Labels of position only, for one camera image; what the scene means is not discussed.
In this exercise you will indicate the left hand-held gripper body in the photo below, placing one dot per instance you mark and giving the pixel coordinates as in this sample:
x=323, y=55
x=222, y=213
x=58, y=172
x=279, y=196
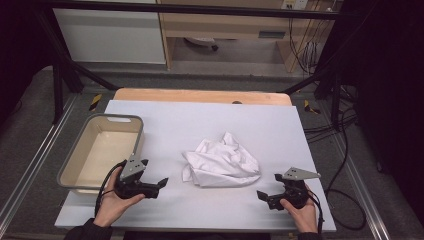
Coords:
x=131, y=190

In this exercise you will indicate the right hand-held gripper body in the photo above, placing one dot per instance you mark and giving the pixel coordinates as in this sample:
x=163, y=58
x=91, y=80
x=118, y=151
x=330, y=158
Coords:
x=293, y=196

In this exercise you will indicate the beige basket with grey rim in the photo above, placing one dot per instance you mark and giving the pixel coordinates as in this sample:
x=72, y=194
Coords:
x=100, y=150

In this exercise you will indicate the white cloth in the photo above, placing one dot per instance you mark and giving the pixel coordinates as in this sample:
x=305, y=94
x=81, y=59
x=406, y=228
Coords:
x=220, y=161

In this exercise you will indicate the person's right hand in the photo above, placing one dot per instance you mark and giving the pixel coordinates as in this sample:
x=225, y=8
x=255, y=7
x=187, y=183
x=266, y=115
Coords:
x=303, y=216

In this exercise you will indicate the person's left hand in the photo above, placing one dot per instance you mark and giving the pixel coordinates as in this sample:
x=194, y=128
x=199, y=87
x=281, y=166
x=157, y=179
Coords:
x=110, y=205

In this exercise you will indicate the yellow and black floor tape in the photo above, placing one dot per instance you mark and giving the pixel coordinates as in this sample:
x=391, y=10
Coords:
x=95, y=102
x=311, y=108

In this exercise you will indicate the white table board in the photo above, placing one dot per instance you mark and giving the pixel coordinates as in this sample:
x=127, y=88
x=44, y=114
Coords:
x=216, y=116

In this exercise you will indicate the black metal stand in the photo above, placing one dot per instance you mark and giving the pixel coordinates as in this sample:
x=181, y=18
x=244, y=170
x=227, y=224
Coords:
x=58, y=83
x=335, y=90

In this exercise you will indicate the white cabinet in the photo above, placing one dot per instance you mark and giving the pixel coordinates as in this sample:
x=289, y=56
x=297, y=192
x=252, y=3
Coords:
x=110, y=36

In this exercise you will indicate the white office chair base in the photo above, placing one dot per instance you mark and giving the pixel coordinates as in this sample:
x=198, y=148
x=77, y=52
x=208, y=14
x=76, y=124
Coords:
x=200, y=41

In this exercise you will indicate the light wooden desk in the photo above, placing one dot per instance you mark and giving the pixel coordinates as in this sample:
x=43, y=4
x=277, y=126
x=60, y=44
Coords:
x=226, y=25

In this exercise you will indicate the aluminium floor rail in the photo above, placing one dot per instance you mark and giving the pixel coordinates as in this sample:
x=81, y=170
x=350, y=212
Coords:
x=36, y=156
x=363, y=193

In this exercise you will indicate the black horizontal frame bar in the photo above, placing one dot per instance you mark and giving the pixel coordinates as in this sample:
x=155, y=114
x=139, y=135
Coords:
x=200, y=9

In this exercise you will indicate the white wall socket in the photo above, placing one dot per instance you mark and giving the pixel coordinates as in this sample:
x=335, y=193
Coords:
x=295, y=4

